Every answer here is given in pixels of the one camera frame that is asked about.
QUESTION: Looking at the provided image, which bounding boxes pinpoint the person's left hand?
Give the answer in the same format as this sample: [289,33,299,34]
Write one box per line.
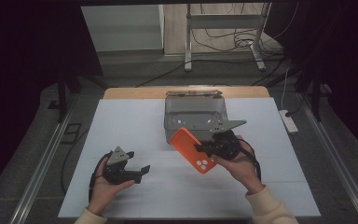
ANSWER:
[87,157,136,216]

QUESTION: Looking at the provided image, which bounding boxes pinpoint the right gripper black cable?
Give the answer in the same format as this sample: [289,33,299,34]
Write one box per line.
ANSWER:
[237,138,262,183]

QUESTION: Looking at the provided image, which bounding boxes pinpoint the white cable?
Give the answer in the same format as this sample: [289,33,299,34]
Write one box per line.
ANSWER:
[280,66,290,110]

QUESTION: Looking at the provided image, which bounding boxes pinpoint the long black floor cable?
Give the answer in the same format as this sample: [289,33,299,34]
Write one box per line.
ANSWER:
[134,58,285,88]

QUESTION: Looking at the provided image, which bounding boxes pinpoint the person's right hand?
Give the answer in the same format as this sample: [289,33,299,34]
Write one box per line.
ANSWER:
[212,134,266,195]

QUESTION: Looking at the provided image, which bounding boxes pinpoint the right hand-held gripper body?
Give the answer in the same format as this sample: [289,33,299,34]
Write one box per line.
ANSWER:
[209,119,248,161]

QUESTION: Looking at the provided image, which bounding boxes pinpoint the bundle of black floor cables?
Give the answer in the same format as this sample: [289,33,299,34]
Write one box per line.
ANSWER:
[190,3,285,60]

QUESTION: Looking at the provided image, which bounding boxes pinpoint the white panel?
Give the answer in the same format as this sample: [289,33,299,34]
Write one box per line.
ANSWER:
[80,4,165,53]

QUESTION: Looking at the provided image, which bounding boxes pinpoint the thin black floor cable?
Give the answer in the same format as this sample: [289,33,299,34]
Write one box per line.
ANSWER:
[60,129,90,195]

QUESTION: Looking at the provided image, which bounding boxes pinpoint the white table mat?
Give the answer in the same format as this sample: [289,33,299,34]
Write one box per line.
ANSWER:
[58,97,322,218]

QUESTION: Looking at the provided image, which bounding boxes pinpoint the black stand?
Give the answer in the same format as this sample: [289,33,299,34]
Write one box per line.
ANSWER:
[295,68,334,122]
[47,66,108,124]

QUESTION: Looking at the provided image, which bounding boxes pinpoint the transparent grey storage box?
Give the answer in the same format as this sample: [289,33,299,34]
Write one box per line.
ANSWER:
[163,94,230,145]

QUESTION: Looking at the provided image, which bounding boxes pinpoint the transparent box lid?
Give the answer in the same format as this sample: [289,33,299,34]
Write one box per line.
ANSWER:
[165,89,224,100]

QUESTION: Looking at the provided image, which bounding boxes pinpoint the orange phone case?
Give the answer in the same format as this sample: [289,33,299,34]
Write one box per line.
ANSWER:
[170,126,218,175]

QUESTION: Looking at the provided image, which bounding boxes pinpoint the white power strip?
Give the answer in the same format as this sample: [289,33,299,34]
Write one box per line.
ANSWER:
[279,109,299,134]

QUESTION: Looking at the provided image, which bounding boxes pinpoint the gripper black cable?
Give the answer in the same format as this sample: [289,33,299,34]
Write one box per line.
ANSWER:
[88,151,113,203]
[237,138,262,183]

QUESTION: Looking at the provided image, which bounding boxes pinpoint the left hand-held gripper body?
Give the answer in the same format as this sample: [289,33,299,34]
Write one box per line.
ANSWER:
[103,145,133,186]

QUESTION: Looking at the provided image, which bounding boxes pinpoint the white metal stand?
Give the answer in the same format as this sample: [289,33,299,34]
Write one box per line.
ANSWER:
[184,3,272,73]

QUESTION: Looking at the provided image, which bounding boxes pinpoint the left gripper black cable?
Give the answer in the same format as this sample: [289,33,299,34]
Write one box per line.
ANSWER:
[88,151,113,203]

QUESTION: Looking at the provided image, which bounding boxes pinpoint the aluminium rail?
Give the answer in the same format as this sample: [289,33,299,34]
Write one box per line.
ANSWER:
[296,91,358,224]
[8,105,76,224]

